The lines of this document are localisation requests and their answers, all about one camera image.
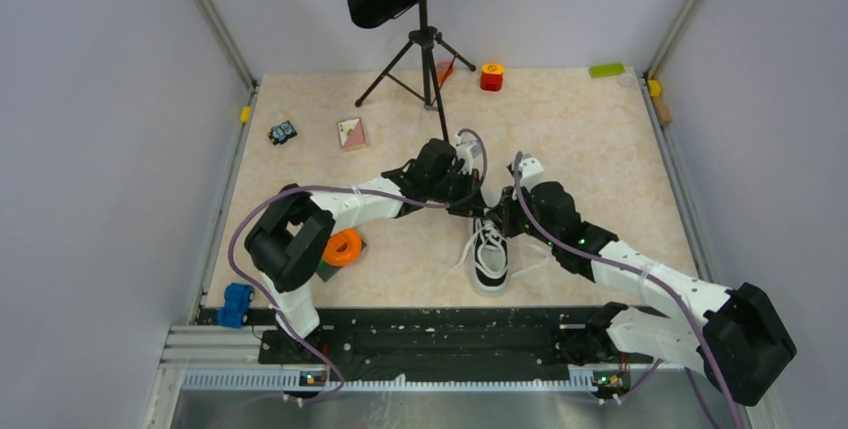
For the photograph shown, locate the blue toy car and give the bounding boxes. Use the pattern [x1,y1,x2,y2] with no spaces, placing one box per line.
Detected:
[216,283,255,329]

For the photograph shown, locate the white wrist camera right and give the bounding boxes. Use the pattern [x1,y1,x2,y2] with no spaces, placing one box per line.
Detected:
[508,154,545,191]

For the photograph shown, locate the black white sneaker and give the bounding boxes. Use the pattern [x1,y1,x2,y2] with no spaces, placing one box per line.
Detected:
[451,203,554,297]

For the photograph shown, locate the small black blue toy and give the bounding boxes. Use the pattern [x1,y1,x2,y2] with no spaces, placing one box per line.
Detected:
[267,120,298,145]

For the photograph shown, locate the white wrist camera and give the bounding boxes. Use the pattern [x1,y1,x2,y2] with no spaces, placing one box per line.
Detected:
[454,133,482,174]
[508,154,545,191]

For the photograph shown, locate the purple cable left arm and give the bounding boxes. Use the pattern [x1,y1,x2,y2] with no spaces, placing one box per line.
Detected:
[227,127,490,404]

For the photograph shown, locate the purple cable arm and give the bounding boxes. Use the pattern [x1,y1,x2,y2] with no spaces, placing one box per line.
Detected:
[227,127,490,404]
[511,150,747,429]

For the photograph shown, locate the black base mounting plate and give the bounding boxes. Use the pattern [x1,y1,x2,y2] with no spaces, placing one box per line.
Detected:
[258,306,653,383]

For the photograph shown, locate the grey base plate green block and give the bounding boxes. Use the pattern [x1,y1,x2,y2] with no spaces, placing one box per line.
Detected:
[316,259,350,283]

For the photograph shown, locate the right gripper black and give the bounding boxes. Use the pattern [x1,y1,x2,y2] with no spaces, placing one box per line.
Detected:
[488,181,559,247]

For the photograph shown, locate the yellow clip left rail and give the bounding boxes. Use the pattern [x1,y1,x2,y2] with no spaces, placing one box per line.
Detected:
[239,106,251,124]

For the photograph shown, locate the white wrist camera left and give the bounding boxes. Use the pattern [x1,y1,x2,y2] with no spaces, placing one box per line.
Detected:
[454,133,482,174]

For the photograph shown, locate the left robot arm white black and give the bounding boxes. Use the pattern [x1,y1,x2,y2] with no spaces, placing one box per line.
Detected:
[243,129,487,363]

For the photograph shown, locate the red yellow button block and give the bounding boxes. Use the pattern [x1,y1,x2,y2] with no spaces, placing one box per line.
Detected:
[480,62,505,92]

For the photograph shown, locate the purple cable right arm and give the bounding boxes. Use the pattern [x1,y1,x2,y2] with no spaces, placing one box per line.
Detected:
[511,150,747,429]

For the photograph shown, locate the wooden block right rail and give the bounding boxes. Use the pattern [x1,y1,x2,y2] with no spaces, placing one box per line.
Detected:
[651,96,673,127]

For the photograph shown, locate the yellow corner clip right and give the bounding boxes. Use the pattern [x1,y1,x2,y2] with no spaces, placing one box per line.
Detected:
[647,79,663,98]

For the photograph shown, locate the white slotted cable duct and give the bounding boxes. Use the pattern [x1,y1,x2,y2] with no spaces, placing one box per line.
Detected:
[182,368,624,393]

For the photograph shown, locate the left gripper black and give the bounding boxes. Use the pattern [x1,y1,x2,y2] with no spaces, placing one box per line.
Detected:
[427,167,488,220]

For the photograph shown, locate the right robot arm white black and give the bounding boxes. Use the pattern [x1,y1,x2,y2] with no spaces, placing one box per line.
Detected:
[486,181,797,407]

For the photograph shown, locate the orange ring toy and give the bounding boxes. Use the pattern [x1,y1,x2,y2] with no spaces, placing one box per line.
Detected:
[322,228,365,267]

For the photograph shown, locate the orange plastic cup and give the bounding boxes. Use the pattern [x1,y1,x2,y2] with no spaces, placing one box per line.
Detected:
[436,60,454,88]

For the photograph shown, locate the lime green block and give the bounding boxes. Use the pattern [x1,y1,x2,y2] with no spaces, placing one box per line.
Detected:
[588,63,626,78]

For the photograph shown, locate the pink white card box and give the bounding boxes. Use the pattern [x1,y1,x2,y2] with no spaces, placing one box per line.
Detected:
[337,117,368,151]

